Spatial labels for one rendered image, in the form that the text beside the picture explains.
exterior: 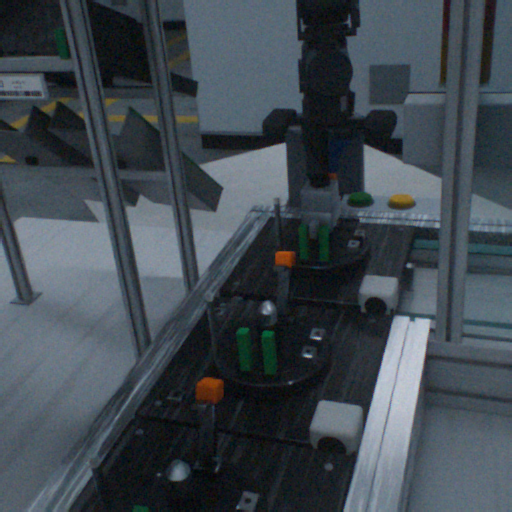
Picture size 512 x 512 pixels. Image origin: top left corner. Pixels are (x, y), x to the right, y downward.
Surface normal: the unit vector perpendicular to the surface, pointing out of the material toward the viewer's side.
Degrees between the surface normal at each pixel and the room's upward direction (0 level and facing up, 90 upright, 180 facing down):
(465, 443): 0
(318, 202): 90
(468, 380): 90
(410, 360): 0
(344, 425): 0
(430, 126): 90
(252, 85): 90
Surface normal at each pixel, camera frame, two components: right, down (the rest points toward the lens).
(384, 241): -0.09, -0.88
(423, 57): -0.32, 0.47
